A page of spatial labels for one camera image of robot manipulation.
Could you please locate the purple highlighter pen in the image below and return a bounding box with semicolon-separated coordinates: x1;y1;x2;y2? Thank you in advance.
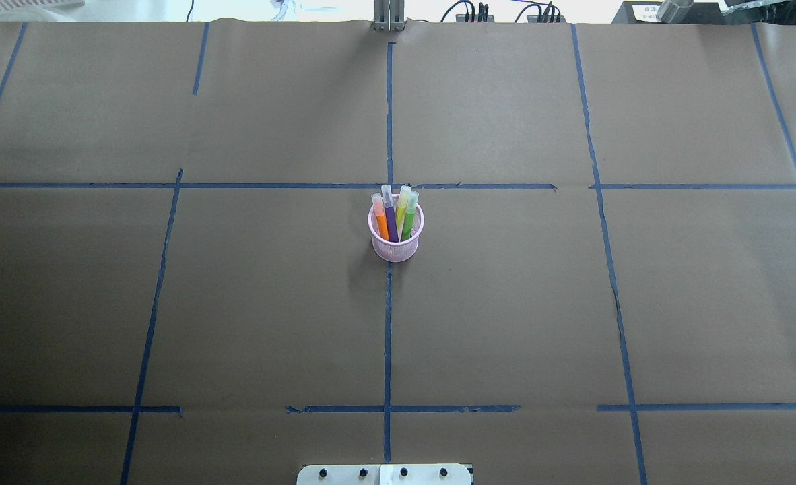
380;184;400;243

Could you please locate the green highlighter pen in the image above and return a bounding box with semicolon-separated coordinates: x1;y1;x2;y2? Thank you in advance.
400;191;419;242

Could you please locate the yellow highlighter pen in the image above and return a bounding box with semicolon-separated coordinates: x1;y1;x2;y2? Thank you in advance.
395;185;411;237

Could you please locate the orange highlighter pen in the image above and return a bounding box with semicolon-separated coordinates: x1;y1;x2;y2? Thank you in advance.
371;193;389;240

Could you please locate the pink mesh pen holder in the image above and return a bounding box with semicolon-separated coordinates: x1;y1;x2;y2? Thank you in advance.
368;201;426;263

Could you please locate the black box under cup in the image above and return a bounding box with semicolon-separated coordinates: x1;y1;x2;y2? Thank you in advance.
611;1;728;25

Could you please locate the steel cup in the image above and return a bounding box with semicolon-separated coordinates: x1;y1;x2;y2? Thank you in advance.
655;0;694;24

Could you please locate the white plastic basket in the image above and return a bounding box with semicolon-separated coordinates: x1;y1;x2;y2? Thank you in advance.
0;0;86;13

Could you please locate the aluminium frame post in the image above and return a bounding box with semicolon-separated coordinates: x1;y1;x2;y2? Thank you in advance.
372;0;406;32

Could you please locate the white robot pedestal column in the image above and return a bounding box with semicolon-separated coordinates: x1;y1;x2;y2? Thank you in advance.
296;463;475;484

